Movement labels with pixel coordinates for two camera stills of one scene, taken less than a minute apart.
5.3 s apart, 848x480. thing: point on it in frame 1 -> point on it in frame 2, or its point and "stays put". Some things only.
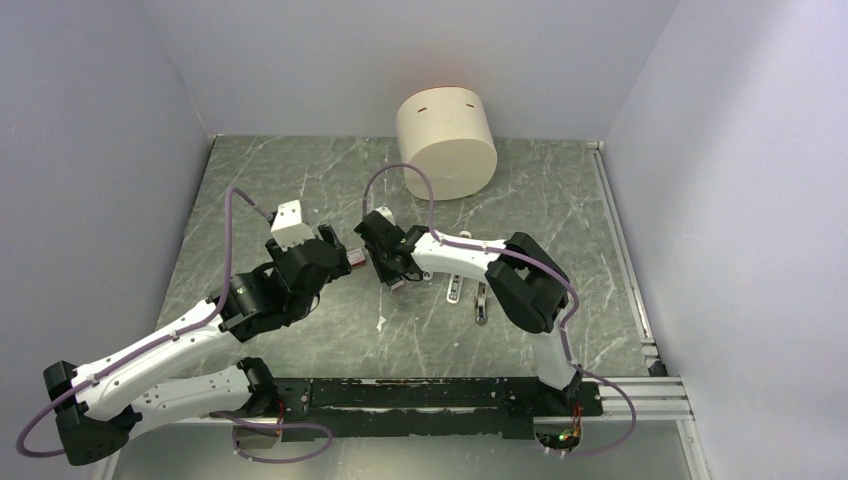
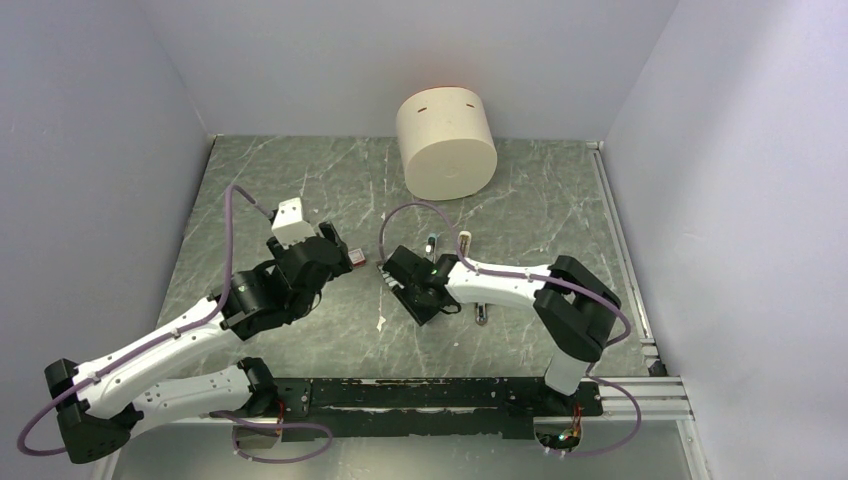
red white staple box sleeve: [356, 257] stays put
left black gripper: [342, 265] stays put
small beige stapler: [481, 315] stays put
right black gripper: [384, 274] -> [421, 315]
